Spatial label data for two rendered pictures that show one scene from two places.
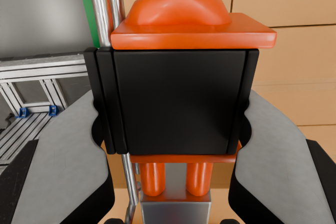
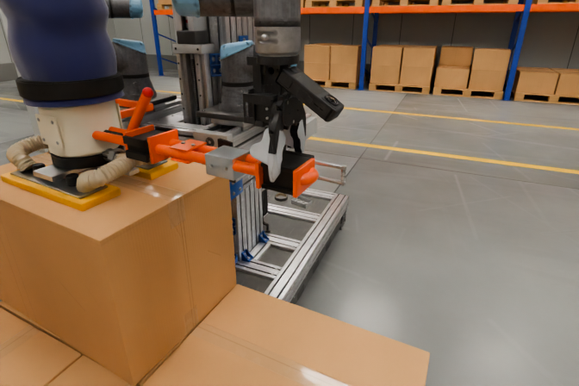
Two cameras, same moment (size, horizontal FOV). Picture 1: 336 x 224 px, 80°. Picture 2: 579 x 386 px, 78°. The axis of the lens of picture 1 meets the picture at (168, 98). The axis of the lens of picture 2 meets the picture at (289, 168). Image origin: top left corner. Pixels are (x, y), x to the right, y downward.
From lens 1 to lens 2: 60 cm
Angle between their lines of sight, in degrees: 55
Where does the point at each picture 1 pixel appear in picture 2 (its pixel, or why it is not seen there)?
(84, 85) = not seen: hidden behind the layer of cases
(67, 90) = (254, 280)
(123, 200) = (193, 179)
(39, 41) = (314, 304)
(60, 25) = not seen: hidden behind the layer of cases
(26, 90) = (279, 254)
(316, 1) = not seen: outside the picture
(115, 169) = (212, 195)
